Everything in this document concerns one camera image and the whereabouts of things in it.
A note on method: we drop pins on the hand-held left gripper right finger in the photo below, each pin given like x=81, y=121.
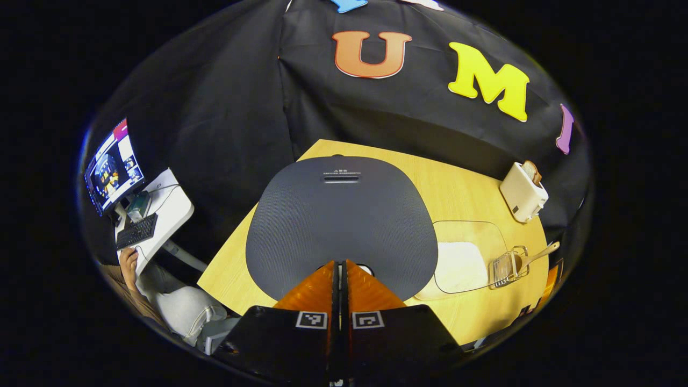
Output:
x=348, y=344

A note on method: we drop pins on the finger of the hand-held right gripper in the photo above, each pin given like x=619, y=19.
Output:
x=551, y=282

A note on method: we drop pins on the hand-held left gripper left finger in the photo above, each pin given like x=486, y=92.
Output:
x=333, y=344

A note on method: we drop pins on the wooden spoon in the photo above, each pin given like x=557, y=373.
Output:
x=540, y=253

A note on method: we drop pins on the white rice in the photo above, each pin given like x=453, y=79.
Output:
x=457, y=266

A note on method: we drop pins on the grey rice cooker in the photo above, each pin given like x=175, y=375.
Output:
x=338, y=220

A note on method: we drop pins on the white toaster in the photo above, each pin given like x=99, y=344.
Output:
x=518, y=194

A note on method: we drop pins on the brown bread slice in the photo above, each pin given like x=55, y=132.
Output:
x=532, y=171

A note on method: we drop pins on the white computer desk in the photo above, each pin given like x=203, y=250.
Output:
x=172, y=207

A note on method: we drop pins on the black keyboard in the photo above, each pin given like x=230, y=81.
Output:
x=137, y=231

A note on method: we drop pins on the small teal box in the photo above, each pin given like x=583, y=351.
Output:
x=138, y=207

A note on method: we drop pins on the black backdrop cloth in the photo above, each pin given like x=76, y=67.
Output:
x=226, y=107

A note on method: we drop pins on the computer monitor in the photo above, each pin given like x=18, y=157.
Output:
x=113, y=169

